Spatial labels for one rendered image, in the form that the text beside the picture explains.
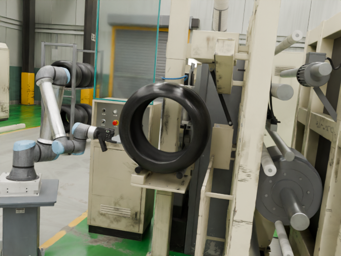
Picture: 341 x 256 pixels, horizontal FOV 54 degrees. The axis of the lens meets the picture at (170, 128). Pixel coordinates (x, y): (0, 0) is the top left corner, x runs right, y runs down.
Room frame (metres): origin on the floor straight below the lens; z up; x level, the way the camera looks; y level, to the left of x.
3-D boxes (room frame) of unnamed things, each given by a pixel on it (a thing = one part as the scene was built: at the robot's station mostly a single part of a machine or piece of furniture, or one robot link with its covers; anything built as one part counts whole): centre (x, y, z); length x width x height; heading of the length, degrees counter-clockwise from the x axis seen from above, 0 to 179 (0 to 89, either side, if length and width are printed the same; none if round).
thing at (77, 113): (6.37, 1.89, 0.96); 1.36 x 0.71 x 1.92; 167
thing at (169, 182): (2.29, 0.02, 0.80); 0.37 x 0.36 x 0.02; 80
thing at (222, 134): (2.44, -0.39, 1.05); 0.20 x 0.15 x 0.30; 170
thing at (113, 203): (3.11, 0.41, 0.63); 0.56 x 0.41 x 1.27; 80
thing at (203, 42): (2.11, -0.25, 1.71); 0.61 x 0.25 x 0.15; 170
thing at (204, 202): (2.00, -0.26, 0.65); 0.90 x 0.02 x 0.70; 170
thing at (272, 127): (2.37, -0.64, 1.30); 0.83 x 0.13 x 0.08; 170
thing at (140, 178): (2.31, 0.16, 0.84); 0.36 x 0.09 x 0.06; 170
